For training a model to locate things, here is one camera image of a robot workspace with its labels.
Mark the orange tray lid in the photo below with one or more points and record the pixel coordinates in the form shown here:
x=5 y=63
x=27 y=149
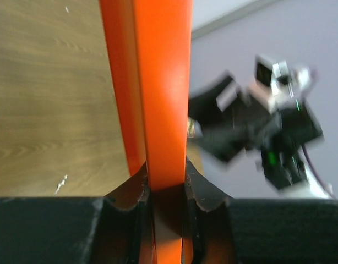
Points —
x=148 y=45

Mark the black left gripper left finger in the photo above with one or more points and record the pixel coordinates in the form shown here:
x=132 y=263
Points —
x=115 y=228

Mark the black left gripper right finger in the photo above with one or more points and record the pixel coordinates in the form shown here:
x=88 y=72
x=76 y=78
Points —
x=221 y=229

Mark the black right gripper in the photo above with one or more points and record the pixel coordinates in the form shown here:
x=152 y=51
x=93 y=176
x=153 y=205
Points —
x=232 y=121

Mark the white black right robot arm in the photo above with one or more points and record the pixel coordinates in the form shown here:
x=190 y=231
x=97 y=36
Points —
x=314 y=188

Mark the aluminium frame post right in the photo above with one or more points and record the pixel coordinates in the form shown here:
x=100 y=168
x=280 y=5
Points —
x=228 y=18

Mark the floral patterned tray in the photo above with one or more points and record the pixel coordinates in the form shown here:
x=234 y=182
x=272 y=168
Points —
x=193 y=128

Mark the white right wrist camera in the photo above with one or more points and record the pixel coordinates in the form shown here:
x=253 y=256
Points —
x=282 y=74

